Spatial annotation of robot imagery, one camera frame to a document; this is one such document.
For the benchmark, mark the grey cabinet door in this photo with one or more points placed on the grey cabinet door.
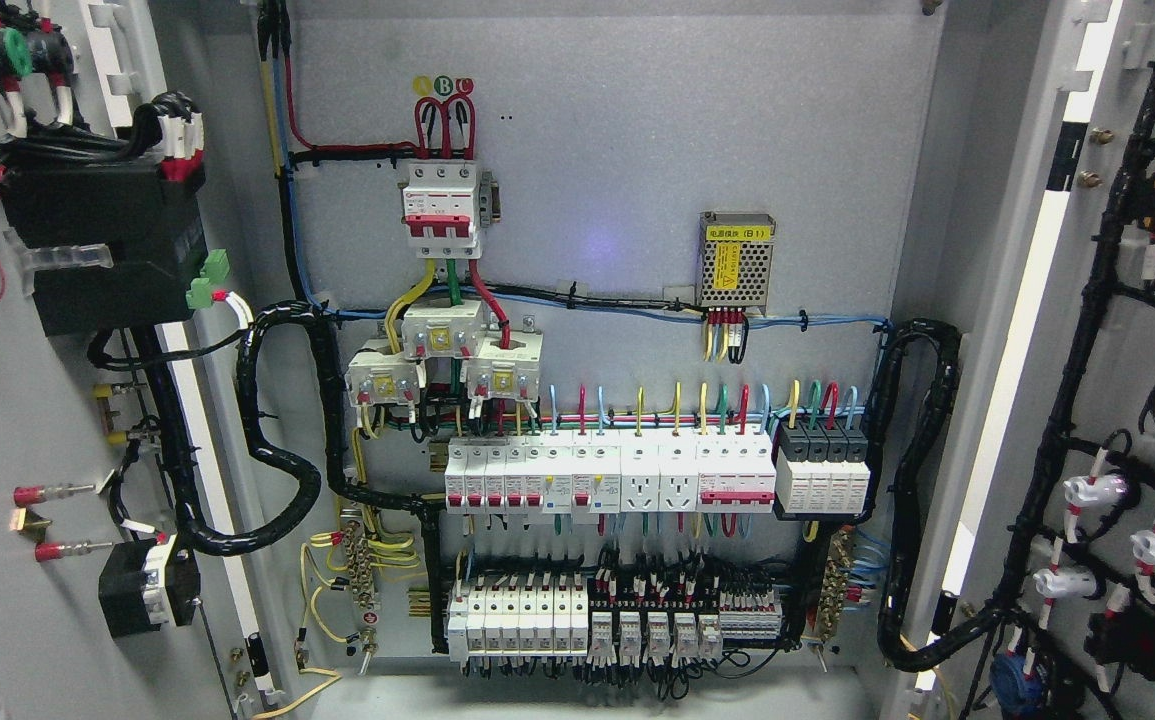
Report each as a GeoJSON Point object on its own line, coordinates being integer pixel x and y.
{"type": "Point", "coordinates": [57, 659]}
{"type": "Point", "coordinates": [1023, 528]}

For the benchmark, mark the white current transformer group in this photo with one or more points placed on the white current transformer group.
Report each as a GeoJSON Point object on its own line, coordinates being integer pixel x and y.
{"type": "Point", "coordinates": [438, 337]}

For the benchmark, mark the metal mesh power supply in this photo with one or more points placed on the metal mesh power supply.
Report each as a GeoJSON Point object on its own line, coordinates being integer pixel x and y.
{"type": "Point", "coordinates": [735, 259]}

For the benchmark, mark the red white main breaker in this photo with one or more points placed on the red white main breaker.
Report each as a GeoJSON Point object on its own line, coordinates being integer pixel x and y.
{"type": "Point", "coordinates": [446, 204]}

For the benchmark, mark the black surge protector module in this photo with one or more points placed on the black surge protector module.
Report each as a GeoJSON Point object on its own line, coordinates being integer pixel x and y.
{"type": "Point", "coordinates": [822, 474]}

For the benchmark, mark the lower relay and breaker row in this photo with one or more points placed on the lower relay and breaker row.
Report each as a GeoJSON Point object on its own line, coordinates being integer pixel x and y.
{"type": "Point", "coordinates": [615, 619]}

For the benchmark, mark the brass ground terminal bar left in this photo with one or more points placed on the brass ground terminal bar left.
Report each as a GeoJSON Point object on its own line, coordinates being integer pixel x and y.
{"type": "Point", "coordinates": [358, 559]}

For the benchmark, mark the brass terminal bar right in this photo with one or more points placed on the brass terminal bar right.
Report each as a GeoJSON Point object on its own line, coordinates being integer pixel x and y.
{"type": "Point", "coordinates": [834, 584]}

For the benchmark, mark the black digital power meter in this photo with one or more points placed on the black digital power meter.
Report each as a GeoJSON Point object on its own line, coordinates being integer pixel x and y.
{"type": "Point", "coordinates": [112, 245]}

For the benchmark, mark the white DIN rail breaker row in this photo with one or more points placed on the white DIN rail breaker row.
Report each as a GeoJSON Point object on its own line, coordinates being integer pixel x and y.
{"type": "Point", "coordinates": [617, 470]}

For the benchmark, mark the white rotary selector switch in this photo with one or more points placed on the white rotary selector switch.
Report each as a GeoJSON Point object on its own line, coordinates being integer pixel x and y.
{"type": "Point", "coordinates": [146, 583]}

